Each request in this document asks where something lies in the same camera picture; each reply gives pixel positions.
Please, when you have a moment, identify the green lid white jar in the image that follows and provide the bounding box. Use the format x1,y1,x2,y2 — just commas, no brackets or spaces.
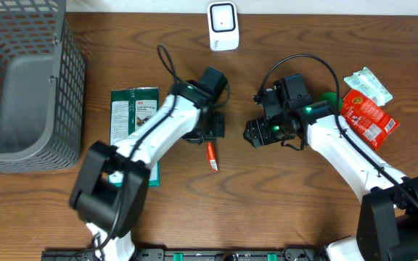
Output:
319,92,343,111

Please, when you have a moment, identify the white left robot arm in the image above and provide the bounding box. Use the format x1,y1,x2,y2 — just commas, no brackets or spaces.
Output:
69,67,228,260

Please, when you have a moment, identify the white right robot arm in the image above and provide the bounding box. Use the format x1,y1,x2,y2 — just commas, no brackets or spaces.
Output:
243,74,418,260

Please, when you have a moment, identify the white barcode scanner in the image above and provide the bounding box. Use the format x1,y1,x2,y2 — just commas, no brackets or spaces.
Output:
207,1,239,51

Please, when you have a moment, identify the grey plastic mesh basket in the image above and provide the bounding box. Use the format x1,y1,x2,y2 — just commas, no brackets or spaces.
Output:
0,0,86,173

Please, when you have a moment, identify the red Nescafe stick sachet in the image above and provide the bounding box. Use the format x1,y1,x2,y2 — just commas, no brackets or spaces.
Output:
207,141,218,172

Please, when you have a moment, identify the mint green wipes pack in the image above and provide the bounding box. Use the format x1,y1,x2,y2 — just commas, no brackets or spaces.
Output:
344,67,393,107

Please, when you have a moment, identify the red snack bag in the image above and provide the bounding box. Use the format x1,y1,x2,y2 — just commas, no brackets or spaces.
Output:
341,89,400,150

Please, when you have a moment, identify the green white gloves package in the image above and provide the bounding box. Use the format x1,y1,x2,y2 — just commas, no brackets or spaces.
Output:
107,86,162,189

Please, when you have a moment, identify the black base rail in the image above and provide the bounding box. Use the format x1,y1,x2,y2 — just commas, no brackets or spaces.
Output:
41,246,329,261

